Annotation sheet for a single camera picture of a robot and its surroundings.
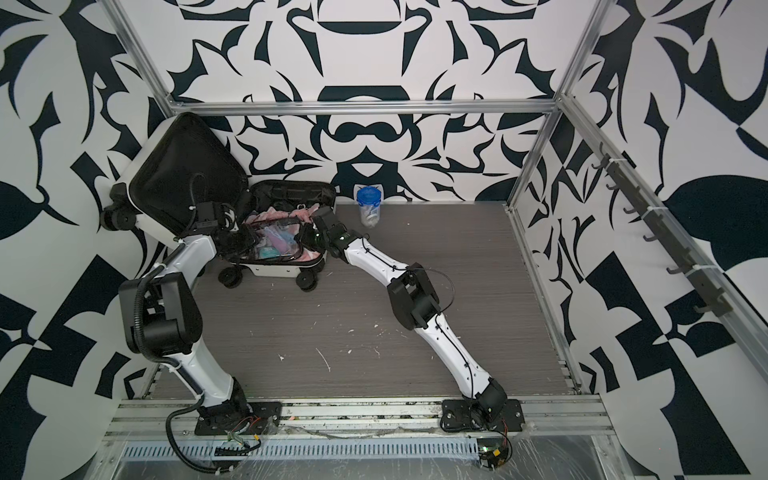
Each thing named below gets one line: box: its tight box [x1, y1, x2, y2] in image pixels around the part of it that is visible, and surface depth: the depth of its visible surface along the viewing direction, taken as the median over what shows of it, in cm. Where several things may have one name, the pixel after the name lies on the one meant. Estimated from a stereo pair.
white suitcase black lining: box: [99, 113, 337, 292], surface depth 91 cm
